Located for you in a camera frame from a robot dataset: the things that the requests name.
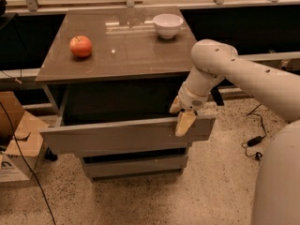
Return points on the white ceramic bowl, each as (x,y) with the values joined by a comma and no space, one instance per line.
(167,25)

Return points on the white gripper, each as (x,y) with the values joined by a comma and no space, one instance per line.
(191,99)

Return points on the grey drawer cabinet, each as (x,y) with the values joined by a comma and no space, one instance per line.
(131,73)

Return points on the grey drawer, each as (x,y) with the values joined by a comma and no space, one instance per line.
(136,167)
(146,138)

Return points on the red apple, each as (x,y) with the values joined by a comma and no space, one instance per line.
(80,46)

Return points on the brown cardboard box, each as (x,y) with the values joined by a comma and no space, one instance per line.
(20,139)

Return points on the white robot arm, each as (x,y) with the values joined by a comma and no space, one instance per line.
(277,192)

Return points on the black stand foot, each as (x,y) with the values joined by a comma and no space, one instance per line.
(50,155)

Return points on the grey top drawer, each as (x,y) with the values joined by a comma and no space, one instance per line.
(146,138)

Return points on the grey bottom drawer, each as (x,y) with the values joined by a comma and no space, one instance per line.
(136,167)

